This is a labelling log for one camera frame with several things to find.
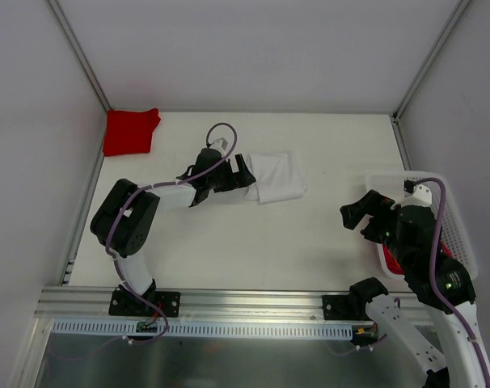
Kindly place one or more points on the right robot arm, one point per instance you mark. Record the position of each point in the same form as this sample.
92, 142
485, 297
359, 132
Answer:
444, 287

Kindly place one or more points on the white t-shirt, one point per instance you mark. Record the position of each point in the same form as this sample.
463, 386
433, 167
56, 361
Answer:
279, 177

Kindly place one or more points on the white slotted cable duct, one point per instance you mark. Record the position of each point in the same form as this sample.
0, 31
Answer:
76, 326

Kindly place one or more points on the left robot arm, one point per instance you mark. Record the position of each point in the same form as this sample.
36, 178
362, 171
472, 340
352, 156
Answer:
123, 221

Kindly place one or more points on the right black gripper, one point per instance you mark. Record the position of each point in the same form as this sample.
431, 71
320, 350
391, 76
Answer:
374, 218

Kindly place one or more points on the aluminium mounting rail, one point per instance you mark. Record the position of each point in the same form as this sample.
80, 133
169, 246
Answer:
196, 305

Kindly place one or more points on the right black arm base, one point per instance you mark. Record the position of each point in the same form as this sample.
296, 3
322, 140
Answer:
338, 308

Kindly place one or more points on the red folded t-shirt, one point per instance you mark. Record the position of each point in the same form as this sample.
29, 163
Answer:
130, 132

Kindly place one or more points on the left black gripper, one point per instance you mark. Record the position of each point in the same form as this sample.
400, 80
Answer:
230, 176

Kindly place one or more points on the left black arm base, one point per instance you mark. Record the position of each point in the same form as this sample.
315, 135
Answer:
124, 304

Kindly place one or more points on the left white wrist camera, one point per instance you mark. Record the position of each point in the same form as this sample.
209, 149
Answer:
220, 145

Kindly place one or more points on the white plastic laundry basket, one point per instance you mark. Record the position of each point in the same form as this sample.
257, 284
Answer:
453, 235

